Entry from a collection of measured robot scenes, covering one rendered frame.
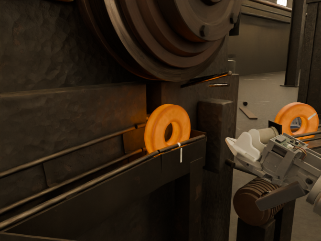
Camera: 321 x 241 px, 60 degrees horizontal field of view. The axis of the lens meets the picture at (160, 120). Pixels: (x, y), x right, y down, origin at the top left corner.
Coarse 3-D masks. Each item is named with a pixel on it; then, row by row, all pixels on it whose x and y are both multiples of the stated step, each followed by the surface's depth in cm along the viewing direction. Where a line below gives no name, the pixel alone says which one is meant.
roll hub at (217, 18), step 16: (160, 0) 55; (176, 0) 53; (192, 0) 58; (208, 0) 59; (224, 0) 66; (240, 0) 69; (176, 16) 55; (192, 16) 57; (208, 16) 62; (224, 16) 66; (176, 32) 60; (192, 32) 58; (224, 32) 66
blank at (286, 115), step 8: (288, 104) 97; (296, 104) 94; (304, 104) 95; (280, 112) 96; (288, 112) 94; (296, 112) 95; (304, 112) 96; (312, 112) 96; (280, 120) 95; (288, 120) 95; (304, 120) 98; (312, 120) 97; (288, 128) 96; (304, 128) 98; (312, 128) 98; (312, 136) 98
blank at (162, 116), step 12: (168, 108) 73; (180, 108) 76; (156, 120) 70; (168, 120) 73; (180, 120) 77; (144, 132) 72; (156, 132) 71; (180, 132) 78; (156, 144) 71; (168, 144) 76
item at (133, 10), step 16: (128, 0) 53; (144, 0) 54; (128, 16) 54; (144, 16) 56; (160, 16) 57; (144, 32) 57; (160, 32) 58; (144, 48) 60; (160, 48) 61; (176, 48) 62; (192, 48) 66; (208, 48) 74; (176, 64) 66; (192, 64) 70
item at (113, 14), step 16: (96, 0) 54; (112, 0) 53; (96, 16) 57; (112, 16) 53; (112, 32) 57; (128, 32) 57; (112, 48) 62; (128, 48) 57; (128, 64) 65; (144, 64) 61; (160, 64) 65; (208, 64) 78; (176, 80) 69
